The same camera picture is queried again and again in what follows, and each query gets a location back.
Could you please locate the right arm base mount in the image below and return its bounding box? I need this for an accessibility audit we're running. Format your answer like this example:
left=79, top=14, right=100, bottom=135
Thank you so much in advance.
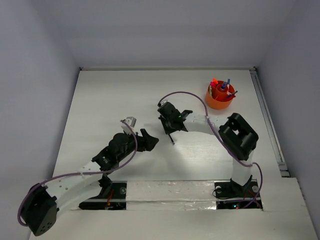
left=212, top=176, right=263, bottom=210

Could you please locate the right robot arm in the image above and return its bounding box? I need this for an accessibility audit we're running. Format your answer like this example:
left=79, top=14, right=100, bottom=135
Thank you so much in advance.
left=157, top=101, right=259, bottom=196

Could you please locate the orange round pen holder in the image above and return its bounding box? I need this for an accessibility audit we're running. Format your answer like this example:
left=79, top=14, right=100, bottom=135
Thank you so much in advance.
left=205, top=80, right=236, bottom=110

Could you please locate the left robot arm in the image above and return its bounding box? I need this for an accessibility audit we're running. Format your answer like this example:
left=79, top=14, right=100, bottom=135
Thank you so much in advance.
left=17, top=128, right=159, bottom=236

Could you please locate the silver taped front rail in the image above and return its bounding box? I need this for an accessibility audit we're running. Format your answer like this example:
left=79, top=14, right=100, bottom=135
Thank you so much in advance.
left=125, top=180, right=217, bottom=211

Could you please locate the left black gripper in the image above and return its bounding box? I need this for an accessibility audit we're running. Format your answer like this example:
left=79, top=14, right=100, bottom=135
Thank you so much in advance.
left=116, top=128, right=157, bottom=162

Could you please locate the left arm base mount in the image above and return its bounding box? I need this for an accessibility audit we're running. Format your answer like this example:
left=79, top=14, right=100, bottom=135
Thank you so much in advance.
left=78, top=176, right=127, bottom=211

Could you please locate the blue cap glue bottle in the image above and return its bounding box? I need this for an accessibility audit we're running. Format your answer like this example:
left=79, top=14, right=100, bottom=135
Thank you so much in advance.
left=221, top=82, right=227, bottom=90

